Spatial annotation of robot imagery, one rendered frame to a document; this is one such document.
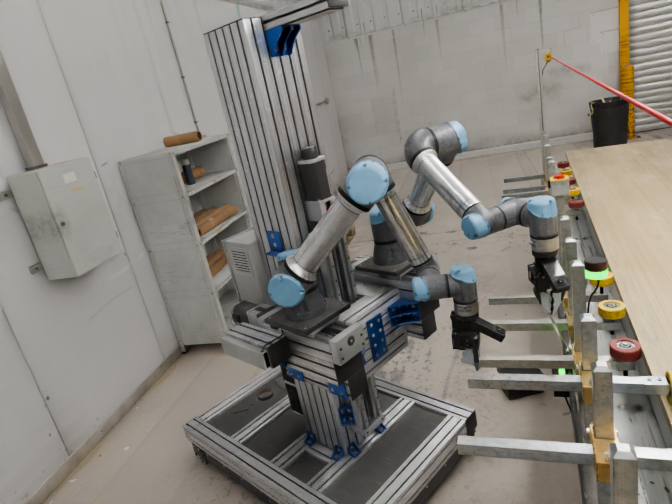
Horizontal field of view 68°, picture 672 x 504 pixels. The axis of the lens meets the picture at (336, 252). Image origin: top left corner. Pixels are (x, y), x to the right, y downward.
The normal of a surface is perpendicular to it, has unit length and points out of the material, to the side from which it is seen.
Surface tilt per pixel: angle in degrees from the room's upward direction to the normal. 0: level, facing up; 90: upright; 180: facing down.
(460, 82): 90
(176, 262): 90
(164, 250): 90
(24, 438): 90
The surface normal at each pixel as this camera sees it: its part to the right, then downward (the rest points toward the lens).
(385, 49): -0.23, 0.36
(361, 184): -0.04, 0.25
